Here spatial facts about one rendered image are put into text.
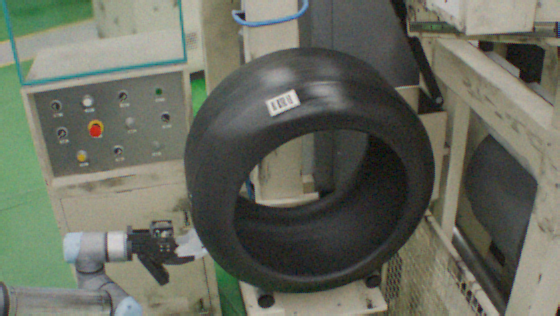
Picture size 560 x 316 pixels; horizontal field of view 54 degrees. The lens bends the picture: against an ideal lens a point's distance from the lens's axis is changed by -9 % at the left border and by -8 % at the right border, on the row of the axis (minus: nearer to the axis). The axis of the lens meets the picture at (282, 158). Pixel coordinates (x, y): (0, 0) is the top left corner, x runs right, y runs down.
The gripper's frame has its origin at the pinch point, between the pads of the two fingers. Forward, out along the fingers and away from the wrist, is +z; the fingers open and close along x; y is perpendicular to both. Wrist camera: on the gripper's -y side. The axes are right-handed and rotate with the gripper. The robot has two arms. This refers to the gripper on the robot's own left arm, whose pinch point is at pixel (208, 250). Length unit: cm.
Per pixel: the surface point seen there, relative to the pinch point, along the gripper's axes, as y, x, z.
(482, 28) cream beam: 68, -34, 39
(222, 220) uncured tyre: 17.5, -11.9, 1.6
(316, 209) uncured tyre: -0.3, 15.9, 31.5
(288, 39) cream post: 44, 28, 22
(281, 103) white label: 43.7, -10.4, 12.5
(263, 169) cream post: 5.9, 27.9, 18.4
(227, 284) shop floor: -100, 98, 20
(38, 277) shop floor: -112, 122, -76
